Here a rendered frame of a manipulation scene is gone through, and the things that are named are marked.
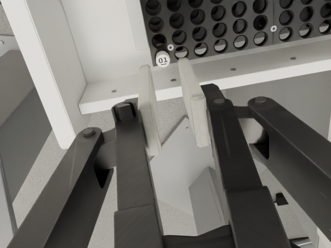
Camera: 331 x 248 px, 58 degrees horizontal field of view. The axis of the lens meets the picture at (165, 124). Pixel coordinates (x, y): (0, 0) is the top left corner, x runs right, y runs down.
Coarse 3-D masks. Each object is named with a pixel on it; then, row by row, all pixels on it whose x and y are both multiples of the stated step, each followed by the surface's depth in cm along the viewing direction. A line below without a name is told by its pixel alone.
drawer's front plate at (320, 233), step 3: (330, 120) 41; (330, 123) 41; (330, 126) 41; (330, 129) 41; (330, 132) 41; (330, 135) 42; (330, 138) 42; (330, 141) 42; (318, 228) 51; (318, 231) 51; (321, 231) 50; (318, 234) 51; (321, 234) 50; (321, 237) 50; (324, 237) 49; (324, 240) 49; (327, 240) 48; (324, 243) 50; (327, 243) 48; (330, 243) 47; (327, 246) 49; (330, 246) 48
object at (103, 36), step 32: (64, 0) 30; (96, 0) 30; (96, 32) 32; (128, 32) 32; (96, 64) 33; (128, 64) 34; (192, 64) 34; (224, 64) 32; (256, 64) 31; (288, 64) 29; (320, 64) 29; (96, 96) 30; (128, 96) 29; (160, 96) 29
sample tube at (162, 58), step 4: (160, 44) 29; (160, 52) 26; (164, 52) 26; (156, 56) 26; (160, 56) 26; (164, 56) 26; (168, 56) 26; (156, 60) 26; (160, 60) 26; (164, 60) 26; (168, 60) 26; (160, 64) 26; (164, 64) 26
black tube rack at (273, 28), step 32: (192, 0) 28; (224, 0) 25; (256, 0) 28; (288, 0) 28; (320, 0) 26; (192, 32) 26; (224, 32) 27; (256, 32) 26; (288, 32) 30; (320, 32) 27
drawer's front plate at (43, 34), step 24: (0, 0) 21; (24, 0) 22; (48, 0) 26; (24, 24) 22; (48, 24) 25; (24, 48) 23; (48, 48) 24; (72, 48) 31; (48, 72) 24; (72, 72) 30; (48, 96) 25; (72, 96) 28; (72, 120) 27
